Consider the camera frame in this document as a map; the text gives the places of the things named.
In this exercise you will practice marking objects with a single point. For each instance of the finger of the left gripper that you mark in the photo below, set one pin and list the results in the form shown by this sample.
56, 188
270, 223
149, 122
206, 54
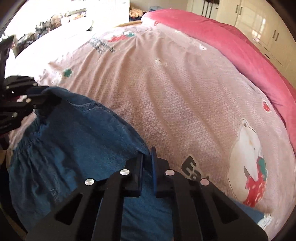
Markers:
35, 90
42, 100

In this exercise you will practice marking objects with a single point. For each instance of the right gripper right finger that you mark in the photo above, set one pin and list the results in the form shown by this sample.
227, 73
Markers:
200, 211

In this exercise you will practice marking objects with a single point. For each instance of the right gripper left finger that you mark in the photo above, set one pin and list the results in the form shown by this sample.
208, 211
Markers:
93, 211

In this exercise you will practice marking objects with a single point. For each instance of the blue denim pants lace hem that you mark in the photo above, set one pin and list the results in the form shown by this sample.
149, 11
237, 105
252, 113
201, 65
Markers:
71, 142

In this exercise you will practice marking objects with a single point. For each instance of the pink strawberry print bedsheet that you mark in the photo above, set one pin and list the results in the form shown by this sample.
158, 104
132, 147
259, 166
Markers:
186, 99

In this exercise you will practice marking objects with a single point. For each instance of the white dresser cabinet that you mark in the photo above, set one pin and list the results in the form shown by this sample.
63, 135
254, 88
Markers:
36, 18

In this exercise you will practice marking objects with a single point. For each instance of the pink plush quilt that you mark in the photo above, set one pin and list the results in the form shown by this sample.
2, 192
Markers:
242, 54

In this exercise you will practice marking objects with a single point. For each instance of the white glossy wardrobe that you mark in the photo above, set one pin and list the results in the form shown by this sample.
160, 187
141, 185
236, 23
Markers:
257, 20

